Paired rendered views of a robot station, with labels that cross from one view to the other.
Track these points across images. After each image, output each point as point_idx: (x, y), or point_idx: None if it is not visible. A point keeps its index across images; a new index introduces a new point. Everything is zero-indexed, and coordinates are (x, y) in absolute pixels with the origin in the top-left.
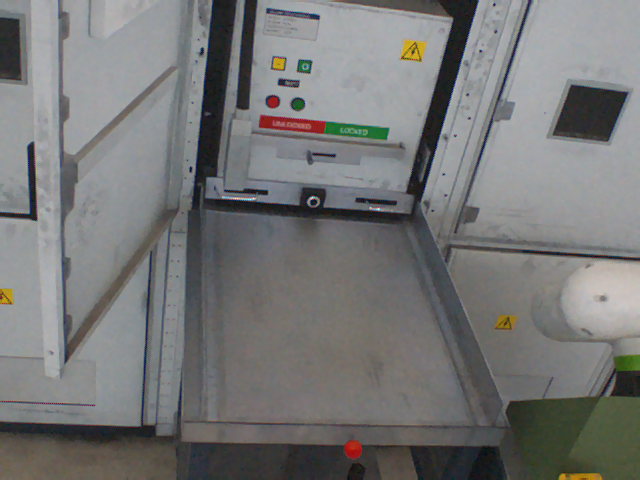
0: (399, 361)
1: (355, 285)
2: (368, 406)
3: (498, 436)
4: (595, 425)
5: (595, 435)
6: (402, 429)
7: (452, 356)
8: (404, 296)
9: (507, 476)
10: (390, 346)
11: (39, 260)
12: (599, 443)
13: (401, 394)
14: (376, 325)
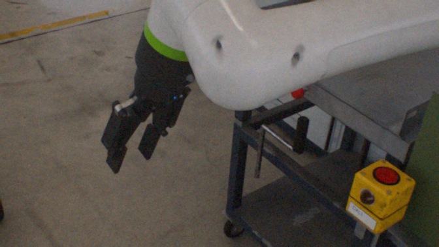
0: (392, 83)
1: (432, 51)
2: (332, 81)
3: (402, 151)
4: (430, 131)
5: (431, 146)
6: (336, 100)
7: None
8: None
9: None
10: (400, 76)
11: None
12: (436, 159)
13: (364, 90)
14: (409, 66)
